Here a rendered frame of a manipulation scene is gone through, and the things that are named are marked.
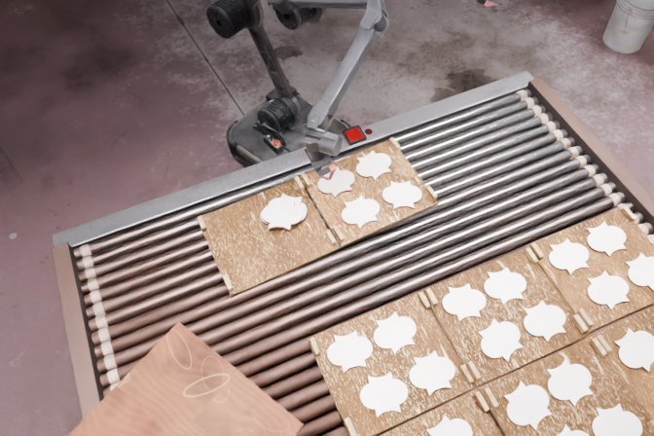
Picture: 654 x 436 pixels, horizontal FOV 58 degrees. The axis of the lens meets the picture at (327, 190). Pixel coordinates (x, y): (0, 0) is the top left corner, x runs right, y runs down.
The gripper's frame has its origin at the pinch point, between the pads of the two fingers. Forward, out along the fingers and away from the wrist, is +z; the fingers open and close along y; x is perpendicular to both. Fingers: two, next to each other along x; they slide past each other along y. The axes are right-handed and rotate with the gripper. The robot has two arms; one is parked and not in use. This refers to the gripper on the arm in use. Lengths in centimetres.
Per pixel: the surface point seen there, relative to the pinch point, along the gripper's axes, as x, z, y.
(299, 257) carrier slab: 22.9, 8.9, -22.2
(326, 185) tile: 0.9, 11.0, 0.7
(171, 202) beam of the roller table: 55, 3, 22
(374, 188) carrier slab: -14.4, 15.5, -8.0
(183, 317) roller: 66, 2, -25
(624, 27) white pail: -234, 129, 79
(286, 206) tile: 18.2, 4.5, -3.7
